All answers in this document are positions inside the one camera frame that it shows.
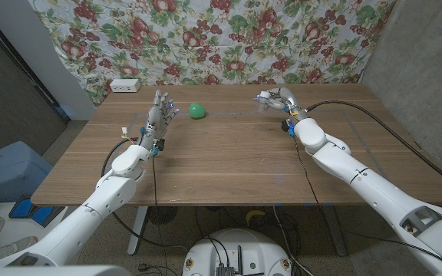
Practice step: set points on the black round fan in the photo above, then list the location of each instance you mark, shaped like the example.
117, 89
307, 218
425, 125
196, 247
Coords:
162, 214

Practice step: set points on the grey table leg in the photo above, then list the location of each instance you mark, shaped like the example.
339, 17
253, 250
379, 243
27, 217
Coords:
334, 230

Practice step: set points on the floral fruit print backdrop cloth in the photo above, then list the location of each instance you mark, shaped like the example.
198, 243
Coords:
213, 38

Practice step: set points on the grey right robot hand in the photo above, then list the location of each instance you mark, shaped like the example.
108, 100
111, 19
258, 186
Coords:
286, 99

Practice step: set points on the blue plastic bin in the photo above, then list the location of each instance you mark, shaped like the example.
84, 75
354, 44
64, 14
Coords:
10, 172

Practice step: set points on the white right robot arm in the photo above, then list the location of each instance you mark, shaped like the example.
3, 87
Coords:
367, 184

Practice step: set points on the blue foot pedals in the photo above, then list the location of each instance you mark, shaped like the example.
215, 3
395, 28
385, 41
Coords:
25, 209

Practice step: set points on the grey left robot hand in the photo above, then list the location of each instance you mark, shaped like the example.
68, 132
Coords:
156, 119

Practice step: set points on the green ball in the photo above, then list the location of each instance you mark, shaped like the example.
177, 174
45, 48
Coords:
197, 110

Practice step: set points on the white power strip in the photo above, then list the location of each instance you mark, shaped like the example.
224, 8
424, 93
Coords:
125, 85

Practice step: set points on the yellow curved object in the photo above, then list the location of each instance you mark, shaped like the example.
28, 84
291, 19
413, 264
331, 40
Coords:
254, 214

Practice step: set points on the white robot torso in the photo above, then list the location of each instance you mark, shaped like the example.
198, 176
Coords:
52, 271

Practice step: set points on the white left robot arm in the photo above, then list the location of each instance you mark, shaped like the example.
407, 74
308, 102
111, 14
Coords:
94, 207

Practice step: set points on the white table leg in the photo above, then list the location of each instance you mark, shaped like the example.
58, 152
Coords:
136, 230

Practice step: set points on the clear medicine bottle white cap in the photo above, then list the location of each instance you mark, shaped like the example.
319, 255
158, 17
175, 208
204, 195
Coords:
264, 94

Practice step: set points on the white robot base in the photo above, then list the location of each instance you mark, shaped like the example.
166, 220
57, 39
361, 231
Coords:
244, 249

